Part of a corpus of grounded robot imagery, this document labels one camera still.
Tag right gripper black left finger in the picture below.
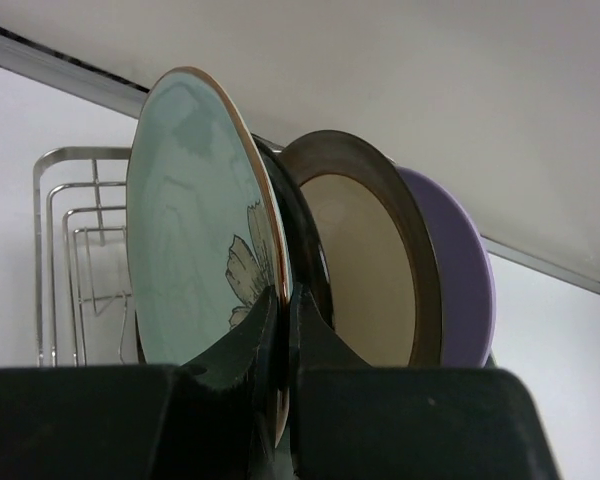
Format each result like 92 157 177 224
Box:
164 287 278 479

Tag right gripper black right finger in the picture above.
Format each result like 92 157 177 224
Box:
289 283 370 479

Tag striped rim beige plate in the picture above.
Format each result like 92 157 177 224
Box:
252 135 334 328

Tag brown rimmed deep plate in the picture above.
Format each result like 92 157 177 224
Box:
279 130 444 367

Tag round light green plate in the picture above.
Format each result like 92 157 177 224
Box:
126 65 295 449

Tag purple round plate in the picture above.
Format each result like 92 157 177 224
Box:
397 166 496 368

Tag metal wire dish rack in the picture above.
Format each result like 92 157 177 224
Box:
34 147 155 367

